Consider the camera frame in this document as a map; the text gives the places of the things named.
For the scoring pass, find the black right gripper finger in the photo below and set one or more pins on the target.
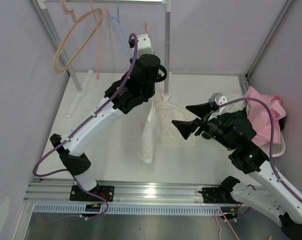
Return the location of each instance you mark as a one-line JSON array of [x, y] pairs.
[[200, 110], [186, 128]]

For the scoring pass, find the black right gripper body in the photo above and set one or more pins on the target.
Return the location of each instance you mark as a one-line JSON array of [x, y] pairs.
[[213, 128]]

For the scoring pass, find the green and white t shirt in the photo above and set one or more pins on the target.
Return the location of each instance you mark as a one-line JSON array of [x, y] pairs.
[[228, 117]]

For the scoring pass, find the pink t shirt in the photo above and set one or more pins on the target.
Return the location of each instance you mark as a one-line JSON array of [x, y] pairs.
[[259, 117]]

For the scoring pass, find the pink hanger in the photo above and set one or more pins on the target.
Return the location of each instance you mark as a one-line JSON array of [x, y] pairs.
[[147, 28], [101, 29]]

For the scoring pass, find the blue hanger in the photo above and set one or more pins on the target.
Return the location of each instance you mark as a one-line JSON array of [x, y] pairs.
[[118, 29]]

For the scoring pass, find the beige wooden hanger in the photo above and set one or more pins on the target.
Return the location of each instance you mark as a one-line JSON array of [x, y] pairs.
[[77, 22]]

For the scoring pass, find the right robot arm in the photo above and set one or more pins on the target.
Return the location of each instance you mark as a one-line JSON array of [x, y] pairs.
[[284, 207]]

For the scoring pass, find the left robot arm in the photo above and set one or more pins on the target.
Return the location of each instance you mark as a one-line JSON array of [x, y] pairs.
[[116, 103]]

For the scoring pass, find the white perforated basket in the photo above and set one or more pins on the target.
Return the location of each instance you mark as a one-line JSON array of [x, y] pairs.
[[277, 149]]

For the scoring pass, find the metal clothes rack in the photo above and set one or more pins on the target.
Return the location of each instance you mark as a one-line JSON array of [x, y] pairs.
[[166, 91]]

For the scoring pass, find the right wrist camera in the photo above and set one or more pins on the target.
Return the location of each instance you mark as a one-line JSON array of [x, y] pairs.
[[216, 100]]

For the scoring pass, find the aluminium frame post right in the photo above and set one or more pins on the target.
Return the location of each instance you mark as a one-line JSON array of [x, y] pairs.
[[275, 28]]

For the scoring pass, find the aluminium frame post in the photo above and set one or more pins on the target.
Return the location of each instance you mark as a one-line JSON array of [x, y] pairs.
[[42, 14], [275, 28]]

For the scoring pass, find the aluminium mounting rail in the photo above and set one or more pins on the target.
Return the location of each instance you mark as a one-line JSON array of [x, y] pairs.
[[133, 198]]

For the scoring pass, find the aluminium frame post left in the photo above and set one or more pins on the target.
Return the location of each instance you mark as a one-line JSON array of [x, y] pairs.
[[42, 14]]

